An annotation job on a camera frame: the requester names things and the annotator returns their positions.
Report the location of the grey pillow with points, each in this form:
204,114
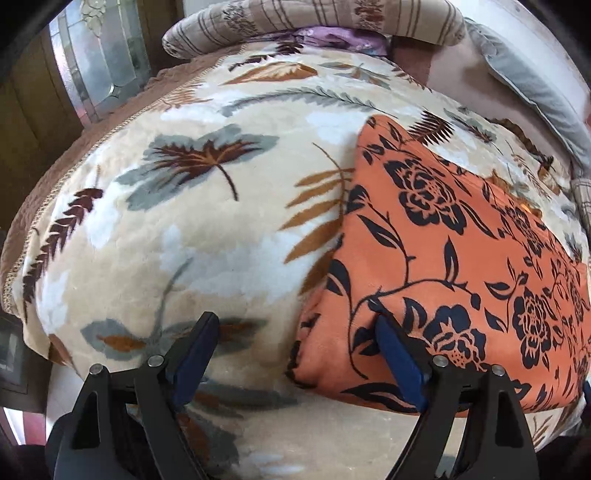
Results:
521,74

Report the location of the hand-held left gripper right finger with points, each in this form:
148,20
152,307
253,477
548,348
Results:
399,369

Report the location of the striped bolster pillow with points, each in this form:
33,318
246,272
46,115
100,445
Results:
392,18

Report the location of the leaf print blanket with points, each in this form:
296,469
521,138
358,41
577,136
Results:
207,230

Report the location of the pink bed sheet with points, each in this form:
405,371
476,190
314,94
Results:
452,69

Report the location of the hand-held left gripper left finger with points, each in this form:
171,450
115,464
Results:
194,364

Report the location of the dark furniture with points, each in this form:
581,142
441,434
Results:
11,355

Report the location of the orange floral garment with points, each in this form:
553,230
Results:
438,258

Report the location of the wooden door with glass panels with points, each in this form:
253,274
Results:
27,92

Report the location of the purple cloth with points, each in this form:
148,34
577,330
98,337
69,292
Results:
351,41

